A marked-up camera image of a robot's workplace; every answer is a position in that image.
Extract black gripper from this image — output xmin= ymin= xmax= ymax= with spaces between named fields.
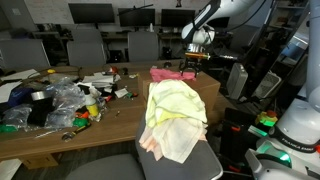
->
xmin=178 ymin=58 xmax=203 ymax=79

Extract pink cloth with orange print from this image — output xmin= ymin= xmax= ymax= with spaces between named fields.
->
xmin=149 ymin=67 xmax=197 ymax=83

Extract pale green terry towel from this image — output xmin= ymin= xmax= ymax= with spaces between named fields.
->
xmin=145 ymin=79 xmax=209 ymax=128

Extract yellow cloth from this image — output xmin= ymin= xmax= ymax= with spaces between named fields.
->
xmin=155 ymin=108 xmax=188 ymax=127

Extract white terry towel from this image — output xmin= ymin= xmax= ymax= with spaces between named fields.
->
xmin=151 ymin=118 xmax=208 ymax=165

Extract peach cloth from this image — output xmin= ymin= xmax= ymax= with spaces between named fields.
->
xmin=138 ymin=124 xmax=165 ymax=162

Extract large brown cardboard box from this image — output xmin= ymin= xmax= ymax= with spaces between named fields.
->
xmin=137 ymin=69 xmax=222 ymax=126

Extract grey office chair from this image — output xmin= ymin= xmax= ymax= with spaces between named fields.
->
xmin=71 ymin=28 xmax=103 ymax=43
xmin=0 ymin=38 xmax=51 ymax=70
xmin=66 ymin=40 xmax=107 ymax=67
xmin=127 ymin=31 xmax=160 ymax=63

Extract black mesh office chair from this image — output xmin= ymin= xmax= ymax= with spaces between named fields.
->
xmin=64 ymin=113 xmax=224 ymax=180

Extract white space heater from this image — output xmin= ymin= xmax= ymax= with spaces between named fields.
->
xmin=226 ymin=62 xmax=250 ymax=101

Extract black computer monitor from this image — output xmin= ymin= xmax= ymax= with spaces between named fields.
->
xmin=67 ymin=2 xmax=116 ymax=29
xmin=160 ymin=8 xmax=197 ymax=29
xmin=117 ymin=7 xmax=157 ymax=28

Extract small white card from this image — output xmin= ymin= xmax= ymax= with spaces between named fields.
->
xmin=113 ymin=87 xmax=130 ymax=99

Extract black desktop tower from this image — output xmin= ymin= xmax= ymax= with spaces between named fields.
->
xmin=107 ymin=49 xmax=123 ymax=64

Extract white grille appliance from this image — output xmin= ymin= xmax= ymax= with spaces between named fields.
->
xmin=251 ymin=71 xmax=283 ymax=100

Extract black case orange latches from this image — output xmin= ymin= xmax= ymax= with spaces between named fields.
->
xmin=219 ymin=107 xmax=258 ymax=175

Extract red emergency stop button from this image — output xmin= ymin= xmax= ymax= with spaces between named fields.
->
xmin=255 ymin=110 xmax=279 ymax=128

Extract stack of white papers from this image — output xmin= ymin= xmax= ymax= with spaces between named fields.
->
xmin=81 ymin=72 xmax=122 ymax=89

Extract yellow bottle white cap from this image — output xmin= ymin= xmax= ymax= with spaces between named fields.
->
xmin=84 ymin=93 xmax=101 ymax=118

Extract metal shelf rack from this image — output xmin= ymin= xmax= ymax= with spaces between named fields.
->
xmin=265 ymin=0 xmax=312 ymax=38

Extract green plastic toy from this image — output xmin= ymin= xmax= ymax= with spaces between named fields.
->
xmin=72 ymin=116 xmax=90 ymax=129
xmin=0 ymin=123 xmax=18 ymax=135

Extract blue bag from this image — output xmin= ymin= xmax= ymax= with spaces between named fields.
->
xmin=7 ymin=86 xmax=35 ymax=108

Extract crumpled clear plastic bag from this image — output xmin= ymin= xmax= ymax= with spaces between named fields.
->
xmin=1 ymin=103 xmax=33 ymax=130

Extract white paper sheet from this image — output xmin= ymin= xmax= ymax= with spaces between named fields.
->
xmin=0 ymin=81 xmax=23 ymax=104

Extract black robot wrist cable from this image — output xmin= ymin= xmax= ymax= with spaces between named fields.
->
xmin=199 ymin=24 xmax=217 ymax=47

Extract black hanging cable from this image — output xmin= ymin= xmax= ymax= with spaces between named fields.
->
xmin=229 ymin=0 xmax=268 ymax=33

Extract metal pliers black handle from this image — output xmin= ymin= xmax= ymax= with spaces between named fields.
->
xmin=61 ymin=122 xmax=92 ymax=142

